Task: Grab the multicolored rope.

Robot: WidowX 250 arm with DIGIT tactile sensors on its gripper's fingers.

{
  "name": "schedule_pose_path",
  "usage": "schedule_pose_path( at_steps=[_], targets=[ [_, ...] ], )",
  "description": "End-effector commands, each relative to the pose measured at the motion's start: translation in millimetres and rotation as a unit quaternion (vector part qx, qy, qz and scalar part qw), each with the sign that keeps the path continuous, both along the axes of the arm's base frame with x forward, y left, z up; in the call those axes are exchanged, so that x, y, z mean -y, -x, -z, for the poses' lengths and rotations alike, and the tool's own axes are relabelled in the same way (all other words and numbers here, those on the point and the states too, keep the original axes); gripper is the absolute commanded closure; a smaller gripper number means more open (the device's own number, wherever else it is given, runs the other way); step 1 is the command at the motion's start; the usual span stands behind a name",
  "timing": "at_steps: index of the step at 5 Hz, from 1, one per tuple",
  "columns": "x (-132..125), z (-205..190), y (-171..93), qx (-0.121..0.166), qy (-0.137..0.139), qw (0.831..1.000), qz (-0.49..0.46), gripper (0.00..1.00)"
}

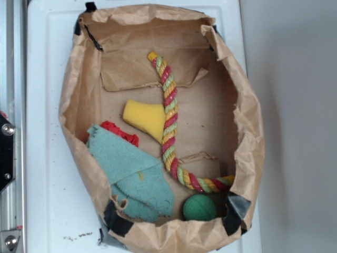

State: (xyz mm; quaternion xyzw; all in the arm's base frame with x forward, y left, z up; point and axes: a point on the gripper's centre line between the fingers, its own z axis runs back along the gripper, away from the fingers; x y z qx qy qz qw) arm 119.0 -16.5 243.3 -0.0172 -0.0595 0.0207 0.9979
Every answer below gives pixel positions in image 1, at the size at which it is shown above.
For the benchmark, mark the white tray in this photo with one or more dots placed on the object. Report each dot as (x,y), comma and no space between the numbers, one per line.
(60,216)

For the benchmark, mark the teal cloth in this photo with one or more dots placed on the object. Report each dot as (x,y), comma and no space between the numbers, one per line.
(135,177)

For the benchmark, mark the brown paper bag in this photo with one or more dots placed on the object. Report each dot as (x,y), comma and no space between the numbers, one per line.
(220,125)

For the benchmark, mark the red crumpled object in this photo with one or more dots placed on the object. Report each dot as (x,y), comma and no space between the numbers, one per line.
(112,127)

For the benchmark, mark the green ball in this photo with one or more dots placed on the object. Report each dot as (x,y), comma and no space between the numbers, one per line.
(199,207)

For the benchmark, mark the black metal bracket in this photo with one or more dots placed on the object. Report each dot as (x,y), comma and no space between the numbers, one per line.
(7,152)

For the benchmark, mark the yellow sponge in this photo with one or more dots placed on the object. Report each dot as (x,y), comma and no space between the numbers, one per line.
(149,118)

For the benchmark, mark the metal frame rail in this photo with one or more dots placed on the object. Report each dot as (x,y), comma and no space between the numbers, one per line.
(13,103)

